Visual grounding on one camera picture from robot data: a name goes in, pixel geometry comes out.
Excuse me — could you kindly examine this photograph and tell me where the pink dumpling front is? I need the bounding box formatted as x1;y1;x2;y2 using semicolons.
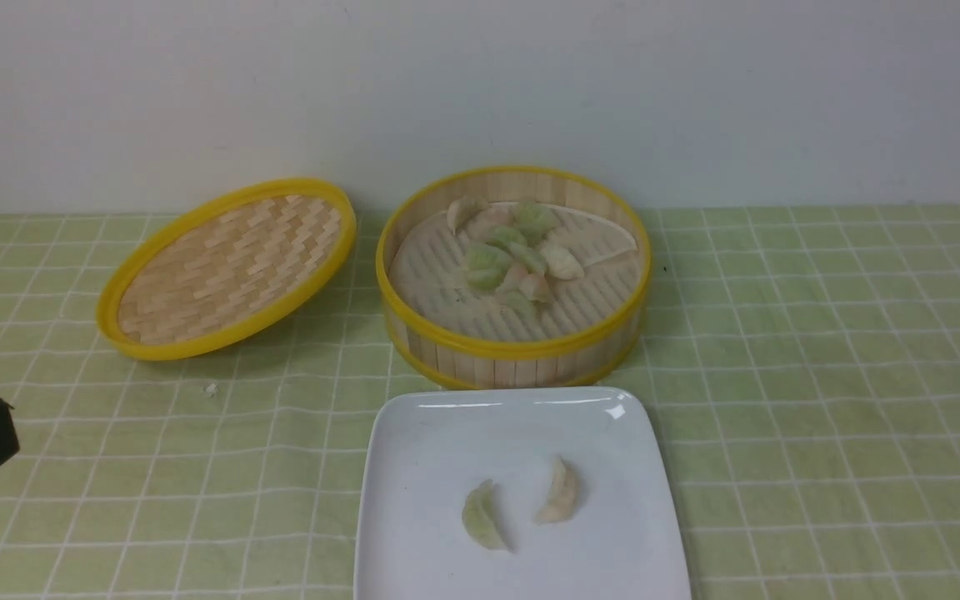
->
517;272;553;303

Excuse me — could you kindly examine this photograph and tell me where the green checkered tablecloth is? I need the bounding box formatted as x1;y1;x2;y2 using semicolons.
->
0;205;960;599

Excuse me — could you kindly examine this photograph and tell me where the white dumpling centre right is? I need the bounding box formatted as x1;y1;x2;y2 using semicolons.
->
537;242;584;281

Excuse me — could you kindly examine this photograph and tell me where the pale green dumpling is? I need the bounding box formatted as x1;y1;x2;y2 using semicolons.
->
461;479;510;552

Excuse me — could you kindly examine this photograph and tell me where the bamboo steamer basket yellow rim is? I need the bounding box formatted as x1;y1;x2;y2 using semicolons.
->
376;166;653;390

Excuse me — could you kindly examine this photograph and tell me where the woven bamboo steamer lid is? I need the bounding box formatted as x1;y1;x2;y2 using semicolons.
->
95;178;358;362

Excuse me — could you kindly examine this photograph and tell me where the white crescent dumpling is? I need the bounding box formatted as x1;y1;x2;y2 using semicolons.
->
533;455;582;525

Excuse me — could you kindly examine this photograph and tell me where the green dumpling at back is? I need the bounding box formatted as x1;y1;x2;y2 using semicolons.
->
511;200;560;246

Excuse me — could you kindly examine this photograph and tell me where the white dumpling at back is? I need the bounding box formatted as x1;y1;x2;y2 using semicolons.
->
446;195;490;236

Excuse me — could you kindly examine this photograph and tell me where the white square plate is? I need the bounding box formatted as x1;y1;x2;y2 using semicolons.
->
354;387;693;599

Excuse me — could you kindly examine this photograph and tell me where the green dumpling centre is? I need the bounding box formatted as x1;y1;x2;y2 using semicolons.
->
464;243;513;292

